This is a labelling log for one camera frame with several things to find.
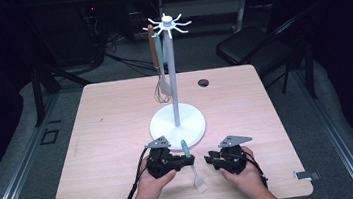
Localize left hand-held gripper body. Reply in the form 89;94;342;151
142;134;183;180

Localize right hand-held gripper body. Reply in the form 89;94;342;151
213;132;257;177

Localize teal-handled pastry brush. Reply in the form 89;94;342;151
179;137;210;196

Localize white utensil rack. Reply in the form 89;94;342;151
136;9;210;155

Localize teal-handled white spatula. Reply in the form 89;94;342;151
152;31;174;98

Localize wooden-handled wire whisk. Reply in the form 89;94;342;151
145;21;174;105

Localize person's right hand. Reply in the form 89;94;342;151
216;143;268;199

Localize person's left hand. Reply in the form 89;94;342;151
132;152;181;199

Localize black folding chair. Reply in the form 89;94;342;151
211;3;320;110

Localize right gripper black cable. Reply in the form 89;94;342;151
240;149;270;192

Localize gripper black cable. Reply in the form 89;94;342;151
240;149;270;192
114;146;156;199

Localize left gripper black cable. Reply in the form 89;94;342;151
114;146;156;199

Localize black table cable hole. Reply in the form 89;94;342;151
196;78;211;89

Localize black floor cables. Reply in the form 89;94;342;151
102;30;170;82

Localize metal floor rail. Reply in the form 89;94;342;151
289;61;353;199
0;92;73;199

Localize black metal stand frame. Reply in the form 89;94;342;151
21;8;98;128

